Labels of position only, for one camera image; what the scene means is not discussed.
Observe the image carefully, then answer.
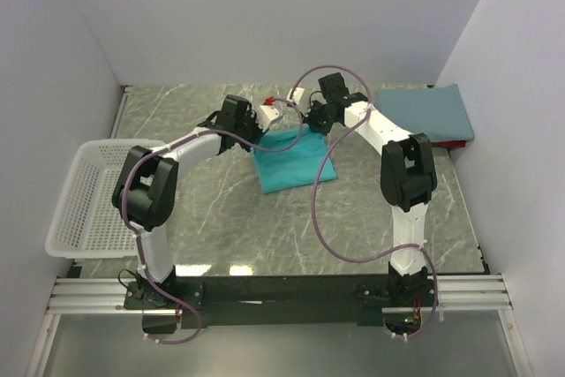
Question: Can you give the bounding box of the white plastic laundry basket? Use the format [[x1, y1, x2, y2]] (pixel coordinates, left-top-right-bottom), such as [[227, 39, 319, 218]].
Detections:
[[45, 139, 162, 260]]

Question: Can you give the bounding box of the turquoise t shirt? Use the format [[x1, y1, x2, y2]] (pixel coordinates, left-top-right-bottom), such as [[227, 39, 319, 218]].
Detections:
[[252, 125, 337, 194]]

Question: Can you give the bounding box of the aluminium rail frame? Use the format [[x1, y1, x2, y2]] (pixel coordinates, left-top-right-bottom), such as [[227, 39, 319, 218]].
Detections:
[[46, 275, 513, 315]]

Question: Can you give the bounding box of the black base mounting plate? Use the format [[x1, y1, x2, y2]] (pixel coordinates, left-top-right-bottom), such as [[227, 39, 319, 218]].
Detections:
[[124, 274, 434, 335]]

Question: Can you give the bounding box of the folded red t shirt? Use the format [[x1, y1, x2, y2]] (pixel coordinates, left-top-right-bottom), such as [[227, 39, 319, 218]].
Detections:
[[432, 140, 466, 149]]

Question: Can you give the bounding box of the folded grey-blue t shirt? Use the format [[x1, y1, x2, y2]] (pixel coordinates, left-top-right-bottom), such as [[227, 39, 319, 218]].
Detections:
[[374, 84, 474, 143]]

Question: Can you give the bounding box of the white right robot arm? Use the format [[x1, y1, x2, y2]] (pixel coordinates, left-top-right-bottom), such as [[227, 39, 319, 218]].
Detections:
[[298, 72, 437, 305]]

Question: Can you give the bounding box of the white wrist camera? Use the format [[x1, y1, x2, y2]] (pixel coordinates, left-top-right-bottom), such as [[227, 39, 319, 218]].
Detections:
[[286, 87, 308, 108], [256, 96, 283, 132]]

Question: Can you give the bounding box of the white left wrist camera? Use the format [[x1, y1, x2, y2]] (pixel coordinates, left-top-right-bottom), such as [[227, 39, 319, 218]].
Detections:
[[256, 96, 283, 132]]

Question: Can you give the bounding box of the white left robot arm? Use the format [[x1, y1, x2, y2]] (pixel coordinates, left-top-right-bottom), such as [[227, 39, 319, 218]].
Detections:
[[112, 95, 279, 308]]

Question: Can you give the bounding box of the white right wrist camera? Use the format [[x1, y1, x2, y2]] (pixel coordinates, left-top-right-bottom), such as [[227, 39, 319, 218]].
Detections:
[[286, 87, 308, 108]]

